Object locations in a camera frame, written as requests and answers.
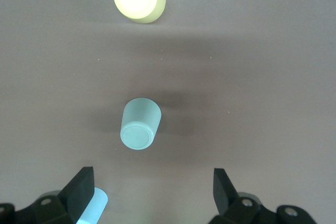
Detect pale green plastic cup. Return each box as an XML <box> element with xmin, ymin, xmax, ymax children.
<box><xmin>119</xmin><ymin>97</ymin><xmax>162</xmax><ymax>151</ymax></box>

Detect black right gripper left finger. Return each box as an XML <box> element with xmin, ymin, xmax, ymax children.
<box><xmin>0</xmin><ymin>166</ymin><xmax>95</xmax><ymax>224</ymax></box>

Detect light blue plastic cup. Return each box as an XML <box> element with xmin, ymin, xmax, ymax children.
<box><xmin>76</xmin><ymin>187</ymin><xmax>109</xmax><ymax>224</ymax></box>

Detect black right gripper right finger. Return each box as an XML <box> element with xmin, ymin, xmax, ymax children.
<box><xmin>207</xmin><ymin>168</ymin><xmax>318</xmax><ymax>224</ymax></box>

